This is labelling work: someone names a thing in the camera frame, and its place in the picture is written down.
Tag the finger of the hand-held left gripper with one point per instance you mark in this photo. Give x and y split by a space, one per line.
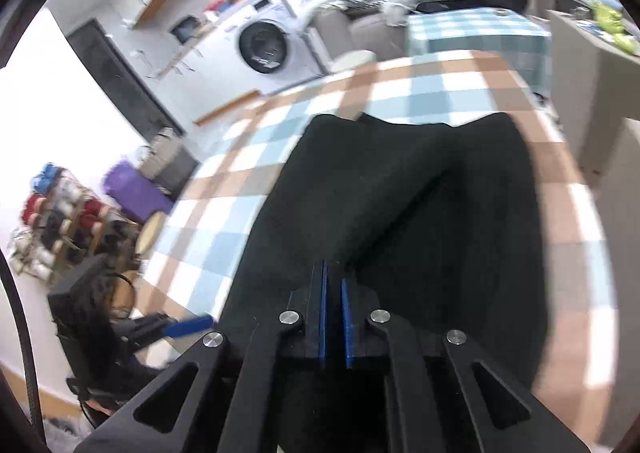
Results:
187 324

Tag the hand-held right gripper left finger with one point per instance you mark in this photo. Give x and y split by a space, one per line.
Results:
322 313

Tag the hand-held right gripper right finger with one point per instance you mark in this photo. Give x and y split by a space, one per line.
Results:
346 323

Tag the black knit garment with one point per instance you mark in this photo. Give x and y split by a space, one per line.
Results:
390 193

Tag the pile of white clothes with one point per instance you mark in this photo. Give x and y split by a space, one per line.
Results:
340 0

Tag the rack of coloured spools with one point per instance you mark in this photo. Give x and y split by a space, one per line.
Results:
65 223

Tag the round wooden stool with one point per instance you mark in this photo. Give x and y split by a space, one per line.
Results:
150 233

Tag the purple bag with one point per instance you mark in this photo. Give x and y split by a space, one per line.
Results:
135 193

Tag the brown blue checked blanket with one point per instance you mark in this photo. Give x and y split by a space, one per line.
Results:
225 183

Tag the wicker basket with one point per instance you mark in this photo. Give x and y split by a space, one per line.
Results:
170 163

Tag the dark door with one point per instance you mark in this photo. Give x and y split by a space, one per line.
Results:
120 78

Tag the white washing machine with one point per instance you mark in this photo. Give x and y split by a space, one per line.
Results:
280 53

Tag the grey cabinet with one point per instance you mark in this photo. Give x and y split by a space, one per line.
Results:
622 283

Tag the small dark box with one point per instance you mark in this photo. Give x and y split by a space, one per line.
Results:
185 28

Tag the blue white checked cloth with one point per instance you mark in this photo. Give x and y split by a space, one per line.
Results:
475 33

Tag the grey desk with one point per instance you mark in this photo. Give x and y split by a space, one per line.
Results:
575 83

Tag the yellow green packets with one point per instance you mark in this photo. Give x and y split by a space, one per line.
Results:
610 23

